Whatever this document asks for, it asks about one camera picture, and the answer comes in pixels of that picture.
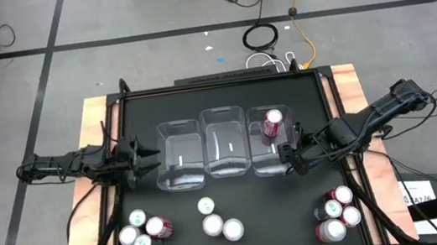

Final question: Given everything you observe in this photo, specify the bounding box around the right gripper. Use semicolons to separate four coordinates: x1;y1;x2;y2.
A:
273;117;338;180

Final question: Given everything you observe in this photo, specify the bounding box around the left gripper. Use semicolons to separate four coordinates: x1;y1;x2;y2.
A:
113;131;166;192

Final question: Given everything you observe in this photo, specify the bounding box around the clear plastic bin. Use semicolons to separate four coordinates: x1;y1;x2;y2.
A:
244;102;303;180
197;103;254;181
148;117;210;195

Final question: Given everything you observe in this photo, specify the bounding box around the blue silver Red Bull can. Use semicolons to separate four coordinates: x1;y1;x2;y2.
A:
127;207;149;231
195;195;217;217
132;231;164;245
312;198;345;223

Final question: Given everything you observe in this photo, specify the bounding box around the black table mat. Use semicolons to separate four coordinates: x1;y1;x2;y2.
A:
96;66;367;245

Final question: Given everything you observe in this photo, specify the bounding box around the black power strip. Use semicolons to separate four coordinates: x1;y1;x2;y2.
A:
172;65;277;88

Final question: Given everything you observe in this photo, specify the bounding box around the white paper label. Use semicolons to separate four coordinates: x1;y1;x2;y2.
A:
398;176;437;207
413;216;437;239

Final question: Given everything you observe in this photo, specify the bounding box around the black braided cable bundle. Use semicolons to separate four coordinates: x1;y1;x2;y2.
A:
56;185;130;245
341;154;419;245

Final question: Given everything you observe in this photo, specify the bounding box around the orange cable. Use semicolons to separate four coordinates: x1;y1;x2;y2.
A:
288;0;320;71

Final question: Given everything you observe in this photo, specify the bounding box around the coiled black cable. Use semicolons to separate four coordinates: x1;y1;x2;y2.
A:
240;20;281;55

